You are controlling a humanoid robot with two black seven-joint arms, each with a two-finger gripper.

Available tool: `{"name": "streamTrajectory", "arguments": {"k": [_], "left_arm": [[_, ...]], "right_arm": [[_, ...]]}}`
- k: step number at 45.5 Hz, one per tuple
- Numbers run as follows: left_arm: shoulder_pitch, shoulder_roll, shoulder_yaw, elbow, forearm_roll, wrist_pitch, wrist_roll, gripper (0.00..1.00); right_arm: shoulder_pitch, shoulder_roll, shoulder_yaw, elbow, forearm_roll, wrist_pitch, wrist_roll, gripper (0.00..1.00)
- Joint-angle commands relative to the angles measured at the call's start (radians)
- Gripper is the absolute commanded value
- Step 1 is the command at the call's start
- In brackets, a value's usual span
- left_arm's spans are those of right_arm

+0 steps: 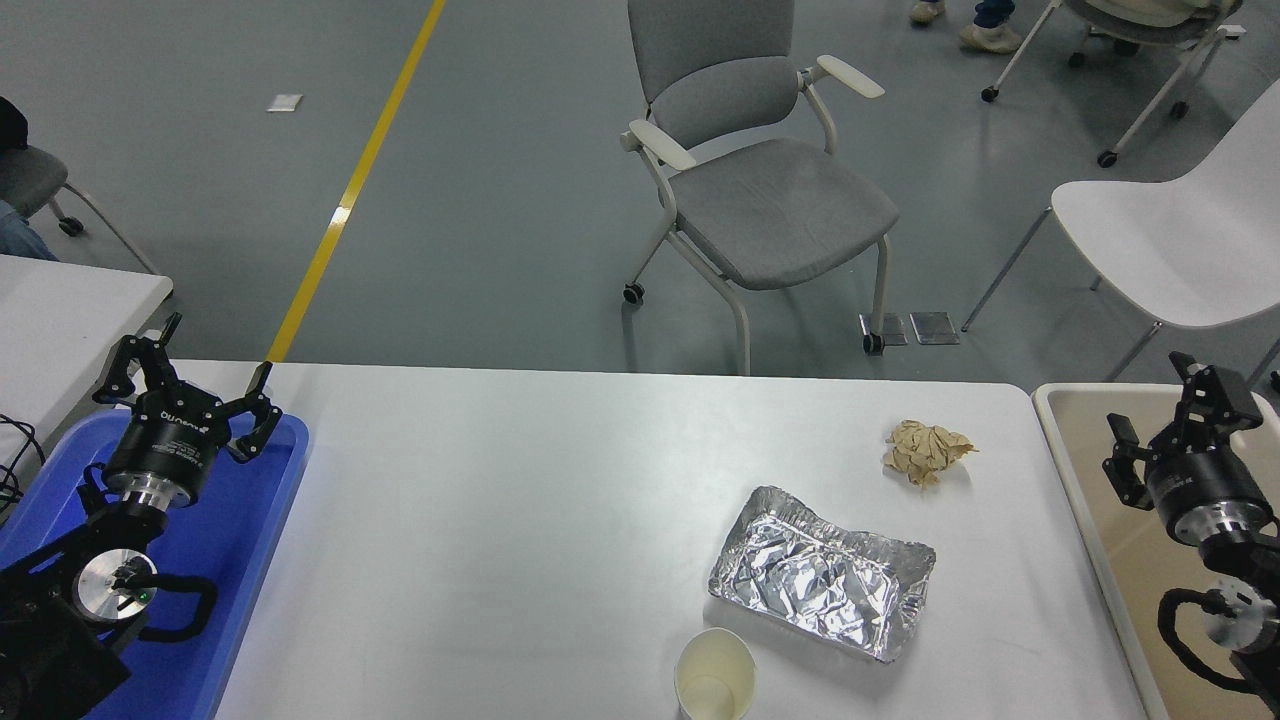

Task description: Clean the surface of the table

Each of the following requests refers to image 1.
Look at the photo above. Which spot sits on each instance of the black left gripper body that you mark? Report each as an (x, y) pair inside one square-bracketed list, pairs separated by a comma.
[(170, 445)]

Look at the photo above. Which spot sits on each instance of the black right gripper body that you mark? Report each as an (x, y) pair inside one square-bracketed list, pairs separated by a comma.
[(1205, 480)]

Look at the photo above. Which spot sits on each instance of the tan paper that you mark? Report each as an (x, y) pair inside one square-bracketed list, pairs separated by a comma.
[(925, 450)]

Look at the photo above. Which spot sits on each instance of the foil tray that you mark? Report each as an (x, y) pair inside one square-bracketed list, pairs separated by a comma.
[(820, 580)]

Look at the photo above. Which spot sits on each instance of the white paper cup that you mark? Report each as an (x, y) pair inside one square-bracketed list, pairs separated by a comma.
[(715, 670)]

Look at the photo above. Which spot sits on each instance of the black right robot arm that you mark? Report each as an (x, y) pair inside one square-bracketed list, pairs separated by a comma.
[(1240, 600)]

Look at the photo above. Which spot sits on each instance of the large pale bin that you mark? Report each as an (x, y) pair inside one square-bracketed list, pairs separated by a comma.
[(1100, 470)]

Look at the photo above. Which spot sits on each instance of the white side table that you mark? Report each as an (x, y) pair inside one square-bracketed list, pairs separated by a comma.
[(60, 320)]

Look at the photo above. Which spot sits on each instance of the blue plastic tray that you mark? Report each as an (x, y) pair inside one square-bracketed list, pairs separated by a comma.
[(230, 560)]

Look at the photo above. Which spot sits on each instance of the white plastic chair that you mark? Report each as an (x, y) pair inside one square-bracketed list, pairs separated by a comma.
[(1180, 250)]

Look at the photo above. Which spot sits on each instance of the person in blue trousers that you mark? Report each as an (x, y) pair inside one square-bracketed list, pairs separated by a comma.
[(20, 240)]

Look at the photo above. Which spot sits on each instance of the yellow floor tape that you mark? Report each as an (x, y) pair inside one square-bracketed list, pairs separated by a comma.
[(320, 260)]

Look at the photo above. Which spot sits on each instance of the grey chair with thin legs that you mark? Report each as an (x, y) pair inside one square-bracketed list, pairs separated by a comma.
[(25, 175)]

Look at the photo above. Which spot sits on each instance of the metal floor plate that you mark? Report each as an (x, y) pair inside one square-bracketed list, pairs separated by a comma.
[(883, 329), (934, 328)]

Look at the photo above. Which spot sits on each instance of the grey wheeled armchair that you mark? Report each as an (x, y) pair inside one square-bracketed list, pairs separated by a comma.
[(780, 210)]

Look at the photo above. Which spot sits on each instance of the person with pale shoes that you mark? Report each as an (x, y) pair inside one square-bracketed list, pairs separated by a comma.
[(990, 38)]

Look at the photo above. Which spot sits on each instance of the grey chair with white frame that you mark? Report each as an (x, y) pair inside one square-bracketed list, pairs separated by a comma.
[(1150, 15)]

